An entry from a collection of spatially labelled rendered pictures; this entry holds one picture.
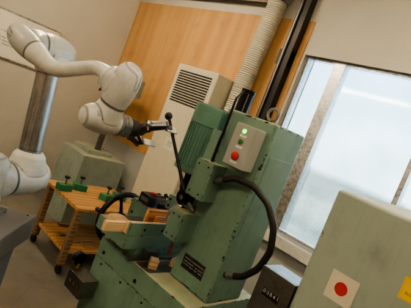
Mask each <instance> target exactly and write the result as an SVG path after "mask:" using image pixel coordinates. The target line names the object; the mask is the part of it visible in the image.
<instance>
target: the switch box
mask: <svg viewBox="0 0 411 308"><path fill-rule="evenodd" d="M243 129H247V133H246V134H243V133H242V131H243ZM240 134H243V135H245V136H246V138H244V137H241V136H240ZM266 134H267V133H266V132H265V131H262V130H259V129H257V128H254V127H251V126H249V125H246V124H244V123H241V122H238V123H237V126H236V128H235V130H234V133H233V135H232V138H231V141H230V143H229V146H228V149H227V150H226V154H225V156H224V158H223V162H224V163H226V164H228V165H230V166H233V167H235V168H237V169H239V170H241V171H244V172H249V173H251V171H252V169H253V166H254V164H255V161H256V158H257V156H258V154H259V151H260V149H261V146H262V143H263V141H264V139H265V136H266ZM239 139H243V144H242V145H239V144H238V140H239ZM236 144H237V145H239V146H241V147H242V149H240V148H238V147H236ZM232 152H237V153H238V158H237V159H232V158H231V153H232ZM230 160H234V161H236V164H234V163H232V162H230Z"/></svg>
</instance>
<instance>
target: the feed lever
mask: <svg viewBox="0 0 411 308"><path fill-rule="evenodd" d="M165 119H166V120H168V122H169V125H171V126H172V122H171V119H172V114H171V113H170V112H167V113H166V114H165ZM171 139H172V144H173V148H174V153H175V157H176V163H177V168H178V172H179V178H180V184H181V187H182V189H181V190H180V191H179V192H178V193H177V195H176V200H177V203H178V204H180V205H188V207H189V209H190V210H191V212H192V213H194V212H195V209H194V207H193V206H192V203H193V202H194V197H191V196H190V195H188V194H187V193H185V191H186V190H185V185H184V181H183V175H182V170H181V166H180V161H179V156H178V152H177V146H176V140H175V137H174V134H173V133H171Z"/></svg>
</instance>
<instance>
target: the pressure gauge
mask: <svg viewBox="0 0 411 308"><path fill-rule="evenodd" d="M86 258H87V256H86V254H85V253H84V252H83V251H81V250H79V251H76V252H74V253H73V254H72V256H71V261H72V262H73V263H74V264H75V265H76V268H78V269H79V268H80V265H82V264H83V263H84V262H85V261H86Z"/></svg>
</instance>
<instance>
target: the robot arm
mask: <svg viewBox="0 0 411 308"><path fill-rule="evenodd" d="M7 38H8V41H9V43H10V45H11V46H12V48H13V49H14V50H15V51H16V52H17V53H18V54H19V55H20V56H21V57H23V58H24V59H26V60H27V61H28V62H30V63H31V64H33V65H34V67H35V70H36V74H35V79H34V84H33V87H32V92H31V97H30V100H29V106H28V111H27V114H26V119H25V123H24V128H23V132H22V136H21V141H20V146H19V147H18V148H17V149H15V150H14V151H13V152H12V154H11V156H10V157H9V158H8V157H7V156H6V155H4V154H3V153H1V152H0V201H1V198H3V197H5V196H8V195H20V194H29V193H34V192H36V191H39V190H41V189H43V188H44V187H45V186H46V185H47V184H48V183H49V181H50V178H51V172H50V168H49V167H48V165H47V164H46V157H45V155H44V154H43V152H42V147H43V142H44V139H45V135H46V129H47V126H48V121H49V118H50V113H51V108H52V105H53V100H54V95H55V92H56V88H57V82H58V79H59V78H65V77H72V76H84V75H97V76H98V77H99V78H100V86H101V87H102V91H103V93H102V95H101V97H100V98H99V99H98V100H97V101H96V102H95V103H88V104H84V105H82V107H80V110H79V113H78V119H79V121H80V123H81V124H82V126H83V127H85V128H87V129H88V130H91V131H94V132H96V133H100V134H107V135H109V134H113V135H115V136H120V137H123V138H125V137H127V139H128V140H129V141H131V142H132V143H134V144H135V145H136V146H139V145H148V146H151V147H155V141H152V140H149V139H145V138H143V139H142V137H141V136H143V135H144V134H146V133H150V132H151V131H158V130H165V131H167V132H170V133H173V134H177V130H176V128H174V127H172V126H171V125H169V122H168V121H154V120H146V123H139V122H138V121H137V120H135V119H132V118H131V117H130V116H129V115H125V114H124V112H125V110H126V109H127V107H128V106H129V105H130V104H131V102H132V101H133V99H134V98H135V96H136V94H137V93H138V90H139V88H140V86H141V83H142V80H143V74H142V71H141V69H140V68H139V67H138V66H137V65H136V64H134V63H132V62H124V63H122V64H120V65H119V66H112V67H111V66H109V65H108V64H105V63H103V62H100V61H96V60H84V61H76V50H75V48H74V47H73V45H72V44H71V43H70V42H68V41H67V40H66V39H64V38H62V37H60V36H58V35H55V34H52V33H50V32H45V31H41V30H38V29H35V28H32V27H27V26H26V25H25V24H21V23H14V24H11V25H10V26H9V27H8V28H7ZM147 127H149V130H147ZM136 136H137V138H138V140H137V139H136V138H135V137H136Z"/></svg>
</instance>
